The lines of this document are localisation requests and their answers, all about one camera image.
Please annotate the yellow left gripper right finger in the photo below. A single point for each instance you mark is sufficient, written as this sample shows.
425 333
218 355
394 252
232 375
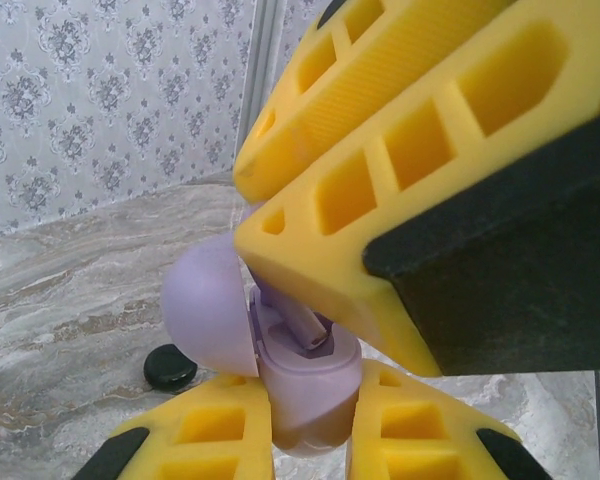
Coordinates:
405 450

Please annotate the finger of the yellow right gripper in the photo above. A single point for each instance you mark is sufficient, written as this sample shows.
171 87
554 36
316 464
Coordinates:
370 70
300 250

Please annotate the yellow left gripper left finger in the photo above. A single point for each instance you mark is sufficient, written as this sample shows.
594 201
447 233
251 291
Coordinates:
205 450

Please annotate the purple earbud charging case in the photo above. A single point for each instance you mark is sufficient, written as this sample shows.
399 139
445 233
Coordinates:
205 310

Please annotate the black round earbud case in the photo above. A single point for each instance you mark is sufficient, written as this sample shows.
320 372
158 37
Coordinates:
170 367

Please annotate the aluminium vertical frame post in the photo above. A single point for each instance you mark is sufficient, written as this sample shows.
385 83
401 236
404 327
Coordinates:
267 60

